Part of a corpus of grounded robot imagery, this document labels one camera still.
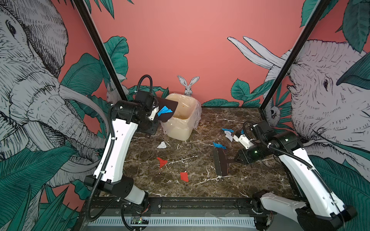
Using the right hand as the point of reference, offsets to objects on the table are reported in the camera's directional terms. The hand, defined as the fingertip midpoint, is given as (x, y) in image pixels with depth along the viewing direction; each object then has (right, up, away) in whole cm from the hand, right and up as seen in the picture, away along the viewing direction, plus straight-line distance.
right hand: (235, 157), depth 66 cm
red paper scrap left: (-39, -10, +25) cm, 47 cm away
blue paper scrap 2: (-35, +23, +7) cm, 42 cm away
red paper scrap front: (-25, -16, +19) cm, 35 cm away
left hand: (-40, +14, +2) cm, 43 cm away
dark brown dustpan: (-32, +26, +9) cm, 42 cm away
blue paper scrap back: (+7, +10, +39) cm, 41 cm away
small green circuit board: (-46, -33, +4) cm, 57 cm away
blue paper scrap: (-2, 0, +32) cm, 32 cm away
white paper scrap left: (-40, 0, +30) cm, 50 cm away
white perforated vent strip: (-14, -33, +5) cm, 37 cm away
